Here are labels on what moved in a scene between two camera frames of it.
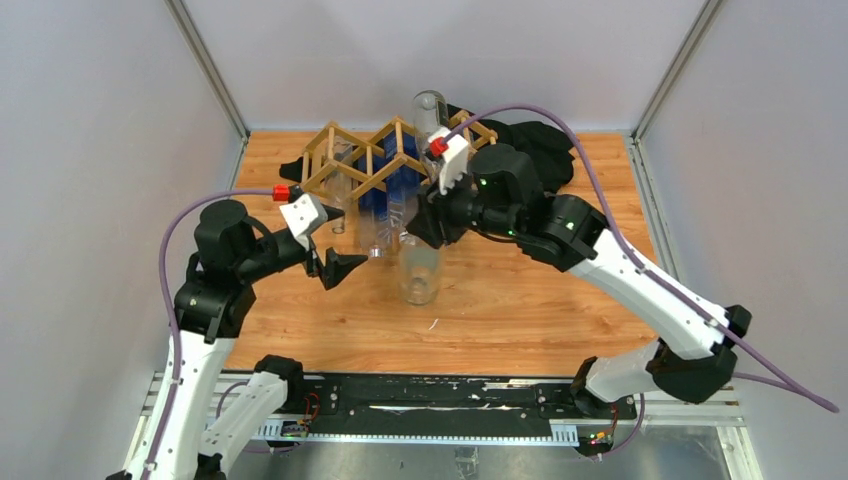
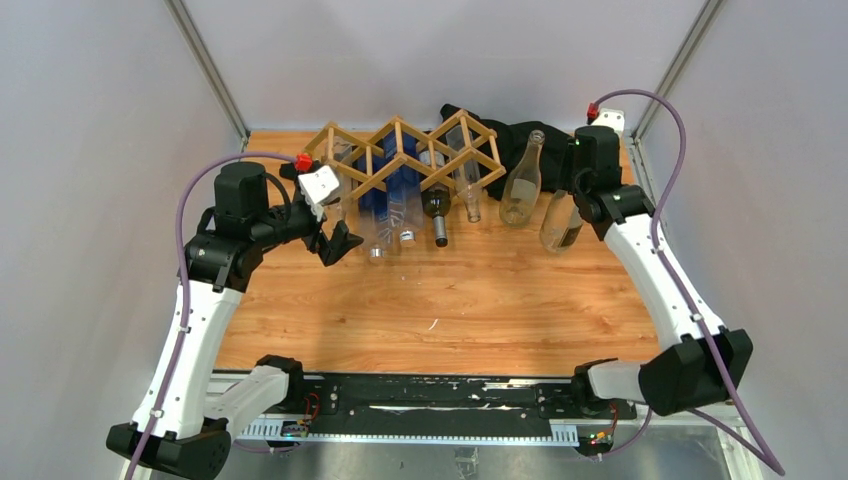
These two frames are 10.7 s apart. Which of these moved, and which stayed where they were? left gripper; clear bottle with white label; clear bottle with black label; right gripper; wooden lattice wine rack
Moved: right gripper; clear bottle with white label; left gripper; clear bottle with black label
Stayed: wooden lattice wine rack
